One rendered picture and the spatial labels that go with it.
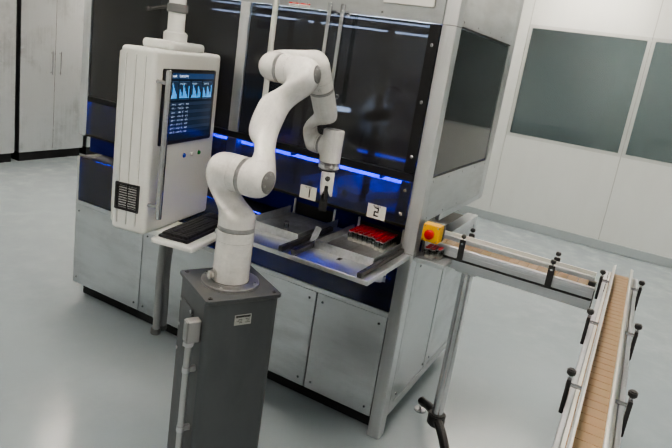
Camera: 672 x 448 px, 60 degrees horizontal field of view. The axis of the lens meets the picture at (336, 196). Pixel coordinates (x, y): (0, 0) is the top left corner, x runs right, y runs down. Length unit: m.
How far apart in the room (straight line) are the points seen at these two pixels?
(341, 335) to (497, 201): 4.62
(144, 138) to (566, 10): 5.32
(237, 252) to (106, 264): 1.80
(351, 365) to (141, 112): 1.41
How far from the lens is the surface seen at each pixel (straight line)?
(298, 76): 1.87
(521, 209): 7.01
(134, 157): 2.46
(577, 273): 2.41
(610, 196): 6.87
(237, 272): 1.89
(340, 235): 2.49
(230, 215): 1.84
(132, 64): 2.43
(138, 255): 3.37
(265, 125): 1.84
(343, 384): 2.78
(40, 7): 7.08
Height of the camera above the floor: 1.64
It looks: 14 degrees down
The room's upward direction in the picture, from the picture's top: 9 degrees clockwise
